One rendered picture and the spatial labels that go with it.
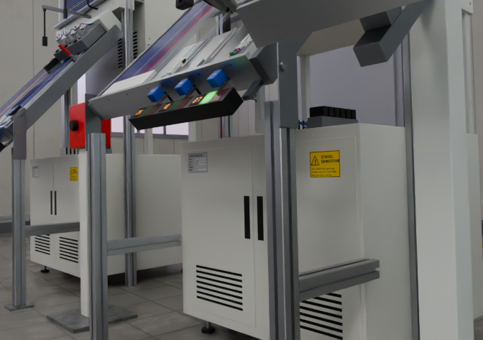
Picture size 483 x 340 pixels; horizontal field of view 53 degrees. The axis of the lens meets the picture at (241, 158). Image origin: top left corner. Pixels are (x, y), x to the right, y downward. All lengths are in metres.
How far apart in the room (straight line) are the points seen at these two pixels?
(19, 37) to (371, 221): 4.63
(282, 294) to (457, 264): 0.29
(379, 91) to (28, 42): 3.47
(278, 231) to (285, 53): 0.31
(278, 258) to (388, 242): 0.41
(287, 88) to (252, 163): 0.50
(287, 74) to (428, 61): 0.24
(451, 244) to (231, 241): 0.77
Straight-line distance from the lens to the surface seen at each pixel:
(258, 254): 1.33
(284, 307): 0.87
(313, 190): 1.18
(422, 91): 0.79
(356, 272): 1.03
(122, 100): 1.29
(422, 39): 0.81
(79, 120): 1.82
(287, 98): 0.86
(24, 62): 5.32
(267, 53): 0.90
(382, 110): 4.54
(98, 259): 1.47
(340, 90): 4.87
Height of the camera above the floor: 0.51
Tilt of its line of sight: 2 degrees up
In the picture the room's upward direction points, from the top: 1 degrees counter-clockwise
